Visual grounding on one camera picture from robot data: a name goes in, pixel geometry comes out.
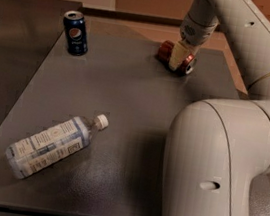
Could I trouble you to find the red coke can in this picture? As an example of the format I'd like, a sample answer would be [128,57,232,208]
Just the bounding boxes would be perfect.
[157,40,196,75]

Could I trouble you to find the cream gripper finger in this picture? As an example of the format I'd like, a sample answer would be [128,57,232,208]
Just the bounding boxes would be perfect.
[169,41,194,74]

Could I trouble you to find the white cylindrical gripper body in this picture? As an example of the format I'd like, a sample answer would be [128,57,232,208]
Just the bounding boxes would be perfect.
[176,13,219,55]

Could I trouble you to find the dark grey side cabinet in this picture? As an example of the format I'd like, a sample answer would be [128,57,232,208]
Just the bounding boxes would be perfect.
[0,0,82,124]

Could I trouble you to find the clear plastic water bottle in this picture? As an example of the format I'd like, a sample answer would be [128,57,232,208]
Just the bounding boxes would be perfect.
[5,114,109,179]

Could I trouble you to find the blue pepsi can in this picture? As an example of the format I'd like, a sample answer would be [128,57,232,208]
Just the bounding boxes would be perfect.
[63,10,88,56]

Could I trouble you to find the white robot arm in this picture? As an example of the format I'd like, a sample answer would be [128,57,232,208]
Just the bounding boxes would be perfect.
[162,0,270,216]

